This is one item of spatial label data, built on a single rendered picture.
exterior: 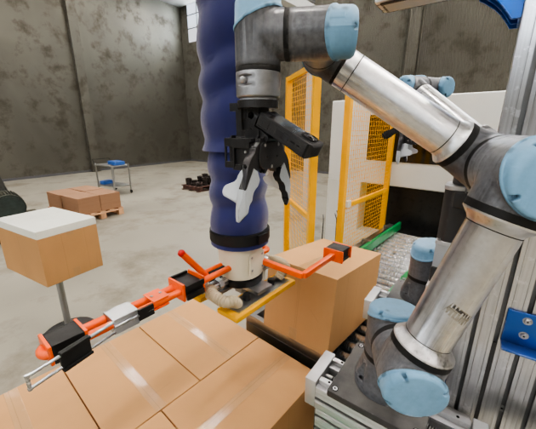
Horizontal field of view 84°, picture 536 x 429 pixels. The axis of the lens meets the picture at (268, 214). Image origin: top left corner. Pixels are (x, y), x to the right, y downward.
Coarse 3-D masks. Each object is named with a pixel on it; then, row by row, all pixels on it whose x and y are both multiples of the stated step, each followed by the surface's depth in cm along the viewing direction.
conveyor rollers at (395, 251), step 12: (396, 240) 314; (408, 240) 315; (384, 252) 280; (396, 252) 281; (408, 252) 282; (384, 264) 256; (396, 264) 256; (408, 264) 258; (384, 276) 237; (396, 276) 238; (384, 288) 219; (360, 324) 178; (348, 336) 171; (360, 336) 168; (336, 348) 159; (348, 348) 162
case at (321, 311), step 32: (288, 256) 163; (320, 256) 167; (352, 256) 172; (288, 288) 154; (320, 288) 142; (352, 288) 154; (288, 320) 156; (320, 320) 144; (352, 320) 163; (320, 352) 146
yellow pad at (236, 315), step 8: (264, 280) 123; (272, 280) 117; (280, 280) 122; (288, 280) 122; (272, 288) 116; (280, 288) 117; (240, 296) 111; (248, 296) 107; (256, 296) 111; (264, 296) 111; (272, 296) 113; (248, 304) 106; (256, 304) 107; (264, 304) 109; (224, 312) 102; (232, 312) 102; (240, 312) 102; (248, 312) 103; (232, 320) 100; (240, 320) 100
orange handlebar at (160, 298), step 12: (264, 252) 123; (216, 264) 111; (264, 264) 114; (276, 264) 110; (324, 264) 113; (216, 276) 104; (300, 276) 103; (168, 288) 95; (144, 300) 88; (156, 300) 87; (168, 300) 90; (84, 324) 77; (96, 324) 78; (96, 336) 75
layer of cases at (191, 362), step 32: (160, 320) 183; (192, 320) 183; (224, 320) 183; (96, 352) 157; (128, 352) 157; (160, 352) 157; (192, 352) 157; (224, 352) 157; (256, 352) 157; (32, 384) 137; (64, 384) 137; (96, 384) 137; (128, 384) 137; (160, 384) 137; (192, 384) 137; (224, 384) 137; (256, 384) 137; (288, 384) 137; (0, 416) 122; (32, 416) 122; (64, 416) 122; (96, 416) 122; (128, 416) 122; (160, 416) 122; (192, 416) 122; (224, 416) 122; (256, 416) 122; (288, 416) 127
